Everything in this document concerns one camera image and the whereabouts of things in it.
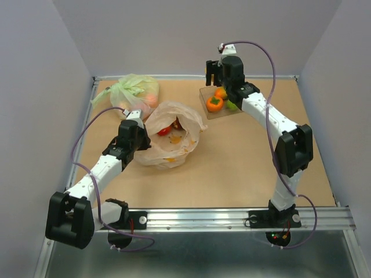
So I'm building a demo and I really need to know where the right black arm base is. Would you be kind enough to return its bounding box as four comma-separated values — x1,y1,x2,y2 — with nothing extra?
243,208,301,248

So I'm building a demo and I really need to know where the green smooth fruit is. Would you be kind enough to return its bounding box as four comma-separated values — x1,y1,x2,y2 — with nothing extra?
214,87,228,99

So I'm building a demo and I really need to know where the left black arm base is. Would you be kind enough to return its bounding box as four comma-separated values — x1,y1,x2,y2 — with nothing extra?
107,211,148,249

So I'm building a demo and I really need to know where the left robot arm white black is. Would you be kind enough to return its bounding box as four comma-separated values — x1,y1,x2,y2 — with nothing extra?
45,119,150,249

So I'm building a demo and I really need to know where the red orange fruit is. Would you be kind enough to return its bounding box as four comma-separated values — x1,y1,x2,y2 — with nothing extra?
157,126,172,136

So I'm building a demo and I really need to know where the green bumpy fruit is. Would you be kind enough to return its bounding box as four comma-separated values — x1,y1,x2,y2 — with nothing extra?
226,100,238,111

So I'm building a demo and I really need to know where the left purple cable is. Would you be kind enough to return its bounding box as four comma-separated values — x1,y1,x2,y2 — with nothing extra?
70,108,156,252

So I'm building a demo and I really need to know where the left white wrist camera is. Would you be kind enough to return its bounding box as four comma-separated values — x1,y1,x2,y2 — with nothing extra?
122,109,144,129

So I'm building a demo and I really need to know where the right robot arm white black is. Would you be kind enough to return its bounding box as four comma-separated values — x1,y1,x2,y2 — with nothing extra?
206,56,313,226

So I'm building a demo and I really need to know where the orange translucent plastic bag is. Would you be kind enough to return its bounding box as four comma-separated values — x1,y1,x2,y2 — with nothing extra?
134,101,208,169

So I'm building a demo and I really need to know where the orange persimmon with green calyx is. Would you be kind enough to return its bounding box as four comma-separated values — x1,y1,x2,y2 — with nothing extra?
206,96,224,112

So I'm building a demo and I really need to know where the aluminium front rail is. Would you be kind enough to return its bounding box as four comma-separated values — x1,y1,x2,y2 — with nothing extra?
46,206,356,232

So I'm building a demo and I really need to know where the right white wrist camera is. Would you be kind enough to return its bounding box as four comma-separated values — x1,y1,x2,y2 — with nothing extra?
218,43,237,56

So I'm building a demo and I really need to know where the purple cable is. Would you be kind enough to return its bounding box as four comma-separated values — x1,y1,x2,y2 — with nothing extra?
70,108,156,252
224,41,318,250

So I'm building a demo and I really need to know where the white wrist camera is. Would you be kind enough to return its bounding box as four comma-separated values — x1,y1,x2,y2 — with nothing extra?
218,43,237,56
122,109,144,129

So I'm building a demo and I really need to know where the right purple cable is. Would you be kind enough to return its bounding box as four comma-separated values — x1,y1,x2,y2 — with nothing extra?
224,41,318,250

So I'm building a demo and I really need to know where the green plastic bag with fruit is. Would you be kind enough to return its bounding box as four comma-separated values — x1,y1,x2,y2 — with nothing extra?
91,74,159,119

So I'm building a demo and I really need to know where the clear plastic box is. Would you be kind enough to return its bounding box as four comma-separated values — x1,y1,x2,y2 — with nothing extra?
199,86,249,119

